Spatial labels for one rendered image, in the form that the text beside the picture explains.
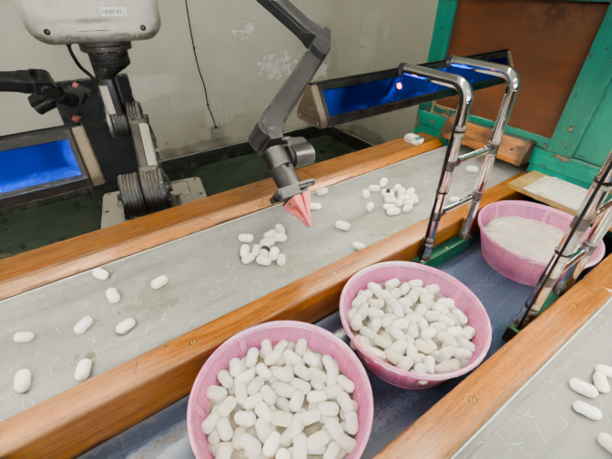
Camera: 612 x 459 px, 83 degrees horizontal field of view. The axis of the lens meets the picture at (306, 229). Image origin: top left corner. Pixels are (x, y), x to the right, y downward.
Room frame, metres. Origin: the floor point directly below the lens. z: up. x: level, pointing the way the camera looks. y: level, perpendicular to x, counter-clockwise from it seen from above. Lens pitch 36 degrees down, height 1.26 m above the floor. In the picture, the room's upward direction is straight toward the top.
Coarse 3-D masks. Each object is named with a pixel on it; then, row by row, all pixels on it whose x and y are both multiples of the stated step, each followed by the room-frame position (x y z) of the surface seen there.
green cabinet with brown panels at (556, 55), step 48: (480, 0) 1.27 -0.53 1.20; (528, 0) 1.15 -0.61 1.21; (576, 0) 1.04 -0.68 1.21; (432, 48) 1.37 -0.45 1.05; (480, 48) 1.23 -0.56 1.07; (528, 48) 1.11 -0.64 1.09; (576, 48) 1.01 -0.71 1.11; (480, 96) 1.19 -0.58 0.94; (528, 96) 1.07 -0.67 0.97; (576, 96) 0.96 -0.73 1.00; (576, 144) 0.92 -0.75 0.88
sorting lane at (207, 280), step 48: (336, 192) 0.90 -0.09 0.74; (432, 192) 0.90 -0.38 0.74; (192, 240) 0.67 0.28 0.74; (288, 240) 0.67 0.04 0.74; (336, 240) 0.67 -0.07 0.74; (48, 288) 0.51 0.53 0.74; (96, 288) 0.51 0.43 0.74; (144, 288) 0.51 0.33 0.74; (192, 288) 0.51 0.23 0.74; (240, 288) 0.51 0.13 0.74; (0, 336) 0.39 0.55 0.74; (48, 336) 0.39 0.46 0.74; (96, 336) 0.39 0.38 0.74; (144, 336) 0.39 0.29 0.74; (0, 384) 0.30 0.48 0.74; (48, 384) 0.30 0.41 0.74
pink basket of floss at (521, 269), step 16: (496, 208) 0.79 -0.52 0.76; (512, 208) 0.80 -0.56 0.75; (528, 208) 0.79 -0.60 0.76; (544, 208) 0.78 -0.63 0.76; (480, 224) 0.69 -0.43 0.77; (544, 224) 0.76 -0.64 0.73; (496, 256) 0.62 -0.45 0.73; (512, 256) 0.59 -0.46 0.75; (592, 256) 0.60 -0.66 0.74; (512, 272) 0.59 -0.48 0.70; (528, 272) 0.57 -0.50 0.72
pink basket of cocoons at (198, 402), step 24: (240, 336) 0.37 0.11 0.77; (264, 336) 0.38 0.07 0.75; (288, 336) 0.39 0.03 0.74; (312, 336) 0.38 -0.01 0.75; (336, 336) 0.37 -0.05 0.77; (216, 360) 0.33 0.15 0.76; (336, 360) 0.34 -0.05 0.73; (216, 384) 0.30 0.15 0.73; (360, 384) 0.29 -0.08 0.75; (192, 408) 0.25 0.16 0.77; (360, 408) 0.26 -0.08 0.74; (192, 432) 0.21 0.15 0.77; (360, 432) 0.22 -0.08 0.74; (360, 456) 0.18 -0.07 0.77
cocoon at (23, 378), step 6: (18, 372) 0.30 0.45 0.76; (24, 372) 0.31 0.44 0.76; (30, 372) 0.31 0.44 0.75; (18, 378) 0.30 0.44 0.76; (24, 378) 0.30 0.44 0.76; (30, 378) 0.30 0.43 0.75; (18, 384) 0.29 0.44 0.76; (24, 384) 0.29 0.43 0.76; (30, 384) 0.29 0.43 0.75; (18, 390) 0.28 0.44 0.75; (24, 390) 0.28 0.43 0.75
